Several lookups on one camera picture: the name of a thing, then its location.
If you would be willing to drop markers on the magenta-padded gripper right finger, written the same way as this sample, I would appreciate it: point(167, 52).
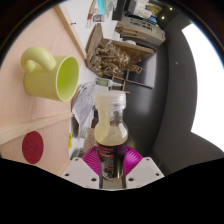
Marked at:
point(143, 170)

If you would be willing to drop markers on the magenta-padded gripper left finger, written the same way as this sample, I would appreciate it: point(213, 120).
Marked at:
point(80, 171)

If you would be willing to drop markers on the clear plastic drink bottle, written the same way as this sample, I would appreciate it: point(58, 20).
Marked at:
point(111, 133)

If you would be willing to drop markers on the flat round red coaster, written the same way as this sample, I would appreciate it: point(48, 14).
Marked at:
point(32, 147)

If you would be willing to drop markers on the crumpled printed paper sheet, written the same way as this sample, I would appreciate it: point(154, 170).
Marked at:
point(83, 105)

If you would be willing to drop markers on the yellow-green ceramic mug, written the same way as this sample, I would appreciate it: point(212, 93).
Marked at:
point(46, 80)

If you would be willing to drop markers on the cardboard box of wood pieces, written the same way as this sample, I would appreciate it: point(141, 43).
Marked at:
point(113, 56)

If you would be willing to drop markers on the grey cluttered shelf unit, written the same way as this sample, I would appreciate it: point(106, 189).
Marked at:
point(140, 26)

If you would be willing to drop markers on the small wooden frame stand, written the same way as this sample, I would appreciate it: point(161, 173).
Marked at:
point(119, 82)

